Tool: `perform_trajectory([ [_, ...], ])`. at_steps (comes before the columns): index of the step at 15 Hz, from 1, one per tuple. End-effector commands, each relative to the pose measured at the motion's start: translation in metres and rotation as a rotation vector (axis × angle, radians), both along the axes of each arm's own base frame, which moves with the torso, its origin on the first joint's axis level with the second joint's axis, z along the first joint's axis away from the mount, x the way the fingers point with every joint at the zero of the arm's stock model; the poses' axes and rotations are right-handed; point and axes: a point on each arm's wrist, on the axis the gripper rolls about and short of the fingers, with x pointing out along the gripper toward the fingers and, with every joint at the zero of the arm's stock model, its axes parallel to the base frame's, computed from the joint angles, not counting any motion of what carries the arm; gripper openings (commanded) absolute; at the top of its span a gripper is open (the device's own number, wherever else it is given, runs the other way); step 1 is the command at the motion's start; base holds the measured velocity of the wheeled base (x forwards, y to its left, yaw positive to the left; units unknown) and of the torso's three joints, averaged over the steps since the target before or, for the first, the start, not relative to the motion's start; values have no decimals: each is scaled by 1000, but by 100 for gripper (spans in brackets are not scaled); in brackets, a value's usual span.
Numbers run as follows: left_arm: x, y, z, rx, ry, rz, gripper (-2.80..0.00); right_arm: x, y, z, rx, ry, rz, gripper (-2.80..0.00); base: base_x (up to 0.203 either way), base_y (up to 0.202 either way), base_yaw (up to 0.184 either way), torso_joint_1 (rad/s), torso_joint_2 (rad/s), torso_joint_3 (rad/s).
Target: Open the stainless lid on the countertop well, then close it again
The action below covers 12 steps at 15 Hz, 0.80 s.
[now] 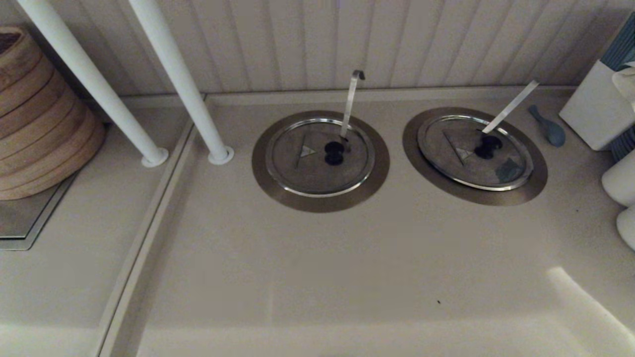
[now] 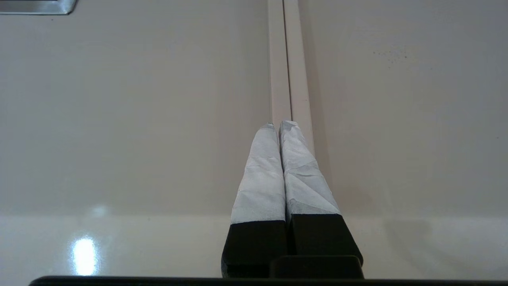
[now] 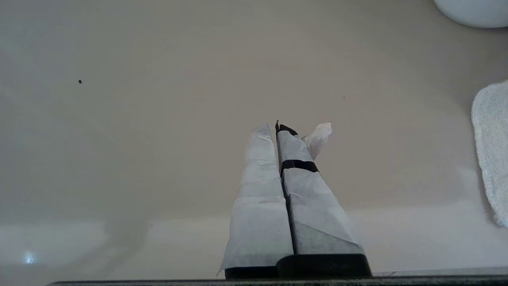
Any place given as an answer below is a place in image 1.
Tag white box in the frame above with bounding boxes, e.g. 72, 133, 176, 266
559, 59, 635, 151

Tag steel ladle handle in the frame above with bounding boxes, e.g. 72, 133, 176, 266
482, 80, 540, 134
340, 70, 365, 139

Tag white metal pole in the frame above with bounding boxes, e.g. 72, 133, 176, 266
17, 0, 169, 168
128, 0, 235, 166

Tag flat steel counter plate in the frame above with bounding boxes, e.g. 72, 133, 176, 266
0, 171, 80, 251

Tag blue plastic spoon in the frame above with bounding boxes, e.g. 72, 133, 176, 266
527, 105, 566, 147

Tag white tissue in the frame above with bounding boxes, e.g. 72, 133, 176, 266
611, 62, 635, 112

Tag stacked bamboo steamer baskets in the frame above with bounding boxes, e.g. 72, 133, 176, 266
0, 26, 106, 201

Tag blue striped container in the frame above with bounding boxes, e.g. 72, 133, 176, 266
599, 12, 635, 163

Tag round steel lid black knob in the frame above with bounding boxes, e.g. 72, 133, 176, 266
417, 115, 534, 192
265, 118, 375, 198

